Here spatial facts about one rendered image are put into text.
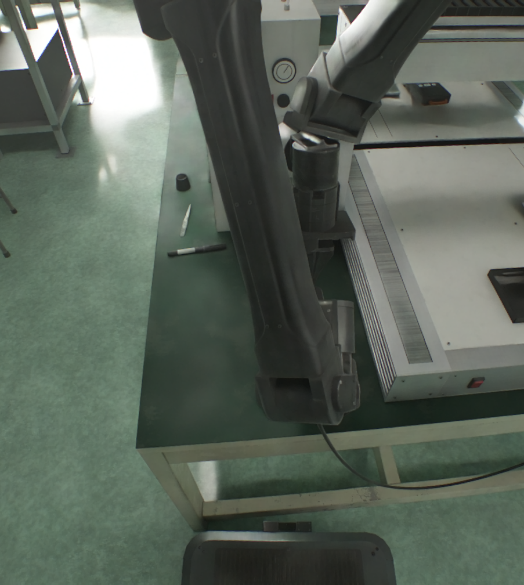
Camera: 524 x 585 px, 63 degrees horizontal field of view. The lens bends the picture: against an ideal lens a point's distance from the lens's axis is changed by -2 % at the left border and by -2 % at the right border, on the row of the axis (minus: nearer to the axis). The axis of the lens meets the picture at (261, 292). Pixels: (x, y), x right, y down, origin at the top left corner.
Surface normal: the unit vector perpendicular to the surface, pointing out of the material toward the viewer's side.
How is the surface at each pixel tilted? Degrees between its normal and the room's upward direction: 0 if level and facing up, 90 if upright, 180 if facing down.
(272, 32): 90
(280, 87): 90
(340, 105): 79
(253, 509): 0
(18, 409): 0
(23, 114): 90
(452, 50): 90
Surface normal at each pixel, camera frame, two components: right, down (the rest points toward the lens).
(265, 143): 0.86, -0.05
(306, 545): -0.01, -0.63
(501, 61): 0.08, 0.77
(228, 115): -0.40, 0.39
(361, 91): 0.08, 0.93
